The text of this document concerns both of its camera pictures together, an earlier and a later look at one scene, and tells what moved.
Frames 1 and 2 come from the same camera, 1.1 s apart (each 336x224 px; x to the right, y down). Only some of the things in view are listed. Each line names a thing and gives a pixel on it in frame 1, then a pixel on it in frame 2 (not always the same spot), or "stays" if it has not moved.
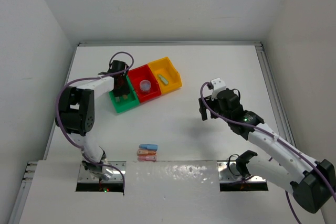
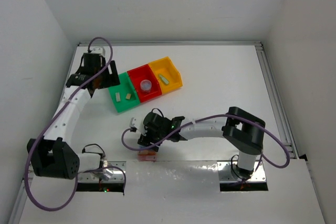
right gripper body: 214,105 -> 151,135
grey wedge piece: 165,81 stays
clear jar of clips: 145,86 stays
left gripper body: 122,89 -> 104,79
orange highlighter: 146,152 stays
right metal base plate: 228,171 stays
